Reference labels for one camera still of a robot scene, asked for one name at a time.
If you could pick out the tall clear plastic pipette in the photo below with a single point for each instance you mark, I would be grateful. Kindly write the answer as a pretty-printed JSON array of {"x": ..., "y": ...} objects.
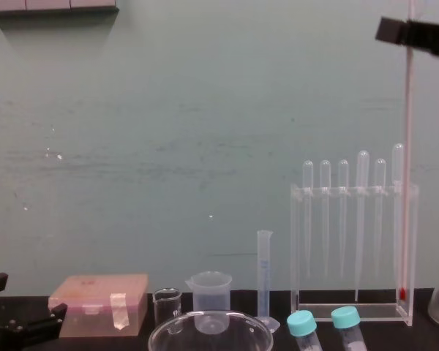
[
  {"x": 398, "y": 161},
  {"x": 362, "y": 164}
]

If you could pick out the clear tape strip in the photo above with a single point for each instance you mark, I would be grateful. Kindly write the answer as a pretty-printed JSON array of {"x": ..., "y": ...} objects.
[{"x": 119, "y": 311}]

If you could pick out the clear acrylic pipette rack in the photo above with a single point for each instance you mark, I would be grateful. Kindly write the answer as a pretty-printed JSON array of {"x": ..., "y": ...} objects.
[{"x": 351, "y": 311}]

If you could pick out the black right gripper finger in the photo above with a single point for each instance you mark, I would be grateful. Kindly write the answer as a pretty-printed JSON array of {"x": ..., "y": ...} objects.
[
  {"x": 389, "y": 30},
  {"x": 430, "y": 36}
]

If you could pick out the teal capped centrifuge tube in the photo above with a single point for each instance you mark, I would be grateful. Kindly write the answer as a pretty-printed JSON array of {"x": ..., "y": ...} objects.
[
  {"x": 346, "y": 317},
  {"x": 301, "y": 323}
]

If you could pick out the translucent plastic beaker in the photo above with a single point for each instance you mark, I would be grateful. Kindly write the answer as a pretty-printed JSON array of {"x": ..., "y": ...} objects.
[{"x": 211, "y": 292}]

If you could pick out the glass thermometer with red bulb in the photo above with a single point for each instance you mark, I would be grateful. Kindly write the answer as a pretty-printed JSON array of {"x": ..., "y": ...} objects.
[{"x": 408, "y": 146}]

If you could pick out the small glass beaker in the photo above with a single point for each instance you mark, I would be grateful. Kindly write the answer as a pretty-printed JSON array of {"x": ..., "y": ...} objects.
[{"x": 166, "y": 303}]

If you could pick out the pink translucent plastic box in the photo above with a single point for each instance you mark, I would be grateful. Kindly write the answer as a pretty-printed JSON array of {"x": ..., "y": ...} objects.
[{"x": 91, "y": 289}]

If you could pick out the clear plastic graduated cylinder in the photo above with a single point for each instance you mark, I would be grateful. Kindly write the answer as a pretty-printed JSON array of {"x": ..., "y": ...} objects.
[{"x": 264, "y": 270}]

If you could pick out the grey wall cabinet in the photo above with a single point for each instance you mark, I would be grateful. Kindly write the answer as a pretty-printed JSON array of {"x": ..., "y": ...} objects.
[{"x": 51, "y": 5}]

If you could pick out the round clear glass dish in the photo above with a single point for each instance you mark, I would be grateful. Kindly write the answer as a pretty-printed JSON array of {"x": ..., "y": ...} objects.
[{"x": 190, "y": 336}]

